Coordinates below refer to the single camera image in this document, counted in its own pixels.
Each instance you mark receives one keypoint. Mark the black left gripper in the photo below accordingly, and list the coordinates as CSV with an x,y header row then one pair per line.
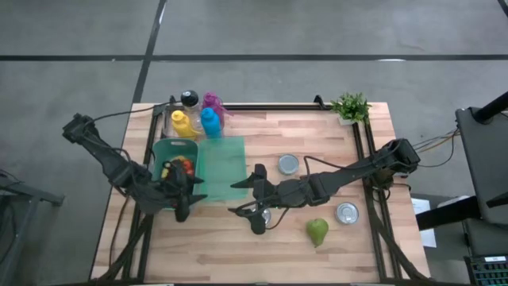
x,y
174,190

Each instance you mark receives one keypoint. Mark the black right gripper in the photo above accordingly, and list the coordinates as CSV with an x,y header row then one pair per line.
x,y
289,194

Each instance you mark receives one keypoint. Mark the labelled tuna can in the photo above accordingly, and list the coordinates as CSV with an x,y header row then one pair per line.
x,y
267,216

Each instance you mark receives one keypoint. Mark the red tomato cluster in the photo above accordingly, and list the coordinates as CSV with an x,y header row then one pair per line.
x,y
189,166

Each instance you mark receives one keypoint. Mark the dark purple grape bunch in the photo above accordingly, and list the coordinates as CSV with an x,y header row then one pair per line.
x,y
174,168

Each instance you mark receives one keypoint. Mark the silver can with green label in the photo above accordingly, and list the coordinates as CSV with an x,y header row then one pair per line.
x,y
288,164

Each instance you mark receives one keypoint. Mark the green pear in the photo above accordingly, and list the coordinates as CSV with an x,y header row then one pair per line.
x,y
317,231

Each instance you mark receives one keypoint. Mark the yellow plastic water bottle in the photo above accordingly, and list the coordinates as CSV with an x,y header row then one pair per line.
x,y
182,124

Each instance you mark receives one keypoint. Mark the blue plastic water bottle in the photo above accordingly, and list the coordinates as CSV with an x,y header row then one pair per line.
x,y
210,123

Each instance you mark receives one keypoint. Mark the pink plastic water bottle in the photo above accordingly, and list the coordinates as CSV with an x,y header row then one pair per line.
x,y
211,103

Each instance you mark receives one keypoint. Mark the silver food can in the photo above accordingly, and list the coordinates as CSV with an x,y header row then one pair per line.
x,y
346,213

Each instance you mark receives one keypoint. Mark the clear bottle with black cap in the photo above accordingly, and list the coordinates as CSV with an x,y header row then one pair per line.
x,y
190,99

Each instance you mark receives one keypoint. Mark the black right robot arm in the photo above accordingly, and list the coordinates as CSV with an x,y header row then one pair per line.
x,y
357,171

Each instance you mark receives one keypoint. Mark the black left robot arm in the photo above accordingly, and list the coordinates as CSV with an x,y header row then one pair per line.
x,y
111,163

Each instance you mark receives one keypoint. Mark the translucent teal plastic tray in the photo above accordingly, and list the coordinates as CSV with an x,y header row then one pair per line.
x,y
222,167

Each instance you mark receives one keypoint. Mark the teal plastic bin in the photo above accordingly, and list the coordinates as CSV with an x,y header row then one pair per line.
x,y
158,155

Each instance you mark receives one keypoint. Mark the small green potted plant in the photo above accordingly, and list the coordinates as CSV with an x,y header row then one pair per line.
x,y
351,107

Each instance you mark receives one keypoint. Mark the white paper sheet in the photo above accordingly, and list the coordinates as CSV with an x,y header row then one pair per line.
x,y
422,222

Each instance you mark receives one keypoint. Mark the dark metal stand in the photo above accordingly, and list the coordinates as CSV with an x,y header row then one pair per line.
x,y
24,198

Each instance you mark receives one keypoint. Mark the black equipment cart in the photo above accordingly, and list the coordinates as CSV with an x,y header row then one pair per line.
x,y
484,159

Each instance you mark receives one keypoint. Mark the purple lit keyboard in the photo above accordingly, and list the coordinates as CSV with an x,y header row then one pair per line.
x,y
488,272

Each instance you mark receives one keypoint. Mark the black frame clamp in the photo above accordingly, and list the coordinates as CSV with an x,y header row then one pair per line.
x,y
319,101
172,100

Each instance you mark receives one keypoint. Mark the black aluminium table frame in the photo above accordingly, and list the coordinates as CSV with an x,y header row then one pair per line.
x,y
278,106

